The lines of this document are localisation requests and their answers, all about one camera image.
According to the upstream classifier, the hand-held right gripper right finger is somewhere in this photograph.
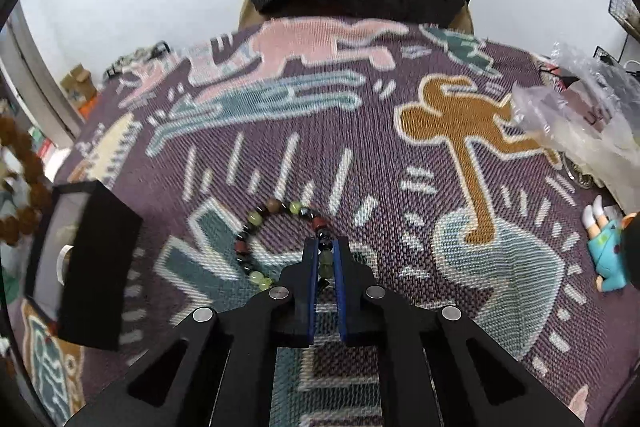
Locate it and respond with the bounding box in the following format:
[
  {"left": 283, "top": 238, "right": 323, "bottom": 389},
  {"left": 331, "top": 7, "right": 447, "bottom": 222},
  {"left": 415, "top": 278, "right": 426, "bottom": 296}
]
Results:
[{"left": 333, "top": 237, "right": 585, "bottom": 427}]

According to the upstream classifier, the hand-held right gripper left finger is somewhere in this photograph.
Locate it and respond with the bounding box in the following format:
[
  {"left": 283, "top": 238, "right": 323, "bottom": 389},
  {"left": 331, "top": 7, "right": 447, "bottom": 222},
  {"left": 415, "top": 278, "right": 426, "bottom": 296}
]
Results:
[{"left": 65, "top": 238, "right": 321, "bottom": 427}]

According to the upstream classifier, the black jewelry box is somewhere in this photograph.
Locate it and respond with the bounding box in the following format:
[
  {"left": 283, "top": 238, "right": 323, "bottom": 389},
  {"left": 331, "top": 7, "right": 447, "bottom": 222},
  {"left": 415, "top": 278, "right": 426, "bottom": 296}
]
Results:
[{"left": 24, "top": 180, "right": 144, "bottom": 353}]

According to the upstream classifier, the clear plastic bag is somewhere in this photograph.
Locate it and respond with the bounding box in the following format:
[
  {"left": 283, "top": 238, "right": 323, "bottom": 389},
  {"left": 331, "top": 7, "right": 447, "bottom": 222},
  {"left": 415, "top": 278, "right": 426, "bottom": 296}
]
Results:
[{"left": 510, "top": 41, "right": 640, "bottom": 219}]

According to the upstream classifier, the multicoloured bead bracelet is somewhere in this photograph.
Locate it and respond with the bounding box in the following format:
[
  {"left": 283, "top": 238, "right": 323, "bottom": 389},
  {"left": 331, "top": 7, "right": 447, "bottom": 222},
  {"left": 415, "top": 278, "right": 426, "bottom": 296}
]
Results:
[{"left": 235, "top": 198, "right": 334, "bottom": 292}]

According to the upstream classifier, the brown bead bracelet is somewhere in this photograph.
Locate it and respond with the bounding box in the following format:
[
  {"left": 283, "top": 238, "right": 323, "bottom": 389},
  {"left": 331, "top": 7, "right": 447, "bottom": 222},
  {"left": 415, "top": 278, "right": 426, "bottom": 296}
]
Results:
[{"left": 0, "top": 114, "right": 52, "bottom": 244}]

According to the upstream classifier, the printed woven blanket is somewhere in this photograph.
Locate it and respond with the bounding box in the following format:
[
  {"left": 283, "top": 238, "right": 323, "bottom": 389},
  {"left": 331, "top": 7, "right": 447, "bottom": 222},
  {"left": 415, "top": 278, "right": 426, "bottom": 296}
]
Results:
[{"left": 14, "top": 17, "right": 640, "bottom": 427}]

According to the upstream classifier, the cardboard box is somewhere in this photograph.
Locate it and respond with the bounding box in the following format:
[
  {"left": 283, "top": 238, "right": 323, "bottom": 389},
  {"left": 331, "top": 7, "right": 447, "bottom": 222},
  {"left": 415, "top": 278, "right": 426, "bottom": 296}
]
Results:
[{"left": 60, "top": 64, "right": 99, "bottom": 106}]

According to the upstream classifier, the black-haired cartoon figurine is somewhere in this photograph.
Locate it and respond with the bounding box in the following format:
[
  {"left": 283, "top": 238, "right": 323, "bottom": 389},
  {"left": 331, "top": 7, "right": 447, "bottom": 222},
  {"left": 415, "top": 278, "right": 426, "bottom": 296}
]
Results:
[{"left": 581, "top": 195, "right": 640, "bottom": 294}]

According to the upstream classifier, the black wire rack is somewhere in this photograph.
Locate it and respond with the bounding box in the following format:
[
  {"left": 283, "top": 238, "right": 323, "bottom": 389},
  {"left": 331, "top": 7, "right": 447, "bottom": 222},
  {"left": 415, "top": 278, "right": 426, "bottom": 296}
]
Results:
[{"left": 607, "top": 0, "right": 640, "bottom": 40}]

